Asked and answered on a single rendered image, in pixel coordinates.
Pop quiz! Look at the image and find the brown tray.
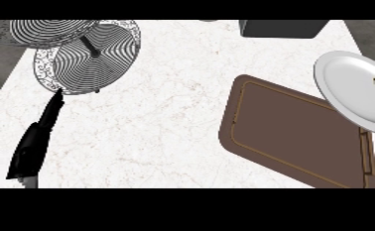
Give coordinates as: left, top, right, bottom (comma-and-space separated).
216, 73, 375, 189

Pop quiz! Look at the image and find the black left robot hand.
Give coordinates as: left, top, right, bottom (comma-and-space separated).
4, 87, 66, 180

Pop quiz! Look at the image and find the dark grey appliance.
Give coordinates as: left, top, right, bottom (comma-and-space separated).
237, 19, 330, 40

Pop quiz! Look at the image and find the white plate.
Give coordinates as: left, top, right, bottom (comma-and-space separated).
311, 50, 375, 133

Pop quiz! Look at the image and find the tiered wire basket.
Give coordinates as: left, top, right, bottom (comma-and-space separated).
8, 19, 143, 96

